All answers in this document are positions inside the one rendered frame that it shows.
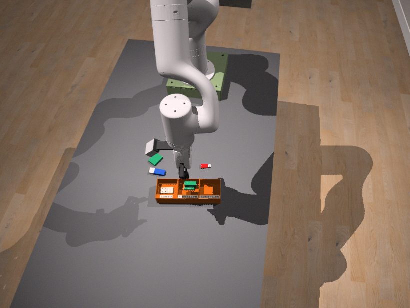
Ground beige domino tile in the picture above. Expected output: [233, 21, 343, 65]
[161, 187, 174, 194]

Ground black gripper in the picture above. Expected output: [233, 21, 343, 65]
[173, 145, 193, 180]

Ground orange rack of bins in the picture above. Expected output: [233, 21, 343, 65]
[155, 179, 221, 204]

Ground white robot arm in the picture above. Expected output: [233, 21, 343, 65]
[145, 0, 220, 157]

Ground blue and white eraser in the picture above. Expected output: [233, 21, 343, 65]
[149, 168, 166, 177]

